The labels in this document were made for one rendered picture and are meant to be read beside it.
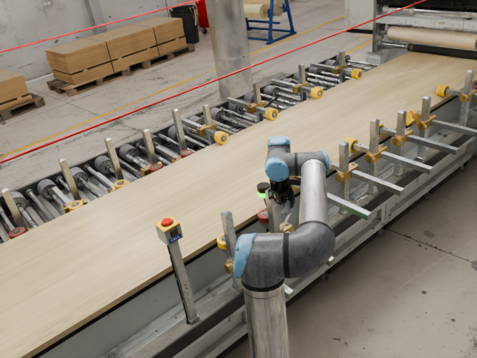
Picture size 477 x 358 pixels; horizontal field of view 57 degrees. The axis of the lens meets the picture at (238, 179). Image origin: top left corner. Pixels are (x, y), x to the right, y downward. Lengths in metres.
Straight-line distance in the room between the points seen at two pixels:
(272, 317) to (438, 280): 2.05
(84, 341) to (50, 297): 0.23
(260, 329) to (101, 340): 0.98
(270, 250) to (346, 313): 1.80
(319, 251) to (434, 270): 2.13
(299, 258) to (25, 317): 1.25
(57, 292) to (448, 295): 2.23
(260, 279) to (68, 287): 1.10
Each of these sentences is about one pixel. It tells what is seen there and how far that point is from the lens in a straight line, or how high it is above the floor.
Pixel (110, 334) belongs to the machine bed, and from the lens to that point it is 2.06.
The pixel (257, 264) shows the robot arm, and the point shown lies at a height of 1.40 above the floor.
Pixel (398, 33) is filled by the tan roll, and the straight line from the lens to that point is 4.38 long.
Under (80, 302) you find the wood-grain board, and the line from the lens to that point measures 1.95.
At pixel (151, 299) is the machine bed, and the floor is 0.74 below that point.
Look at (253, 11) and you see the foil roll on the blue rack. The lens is 8.86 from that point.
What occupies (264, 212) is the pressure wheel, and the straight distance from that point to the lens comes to 2.12.
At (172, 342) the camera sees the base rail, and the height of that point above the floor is 0.70.
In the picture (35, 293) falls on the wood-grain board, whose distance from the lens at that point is 2.10.
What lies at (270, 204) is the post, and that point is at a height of 1.04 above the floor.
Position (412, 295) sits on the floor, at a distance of 3.02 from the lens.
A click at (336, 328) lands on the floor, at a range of 2.79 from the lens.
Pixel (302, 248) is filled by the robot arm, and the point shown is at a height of 1.43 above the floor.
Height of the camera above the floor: 2.15
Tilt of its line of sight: 31 degrees down
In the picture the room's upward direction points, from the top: 9 degrees counter-clockwise
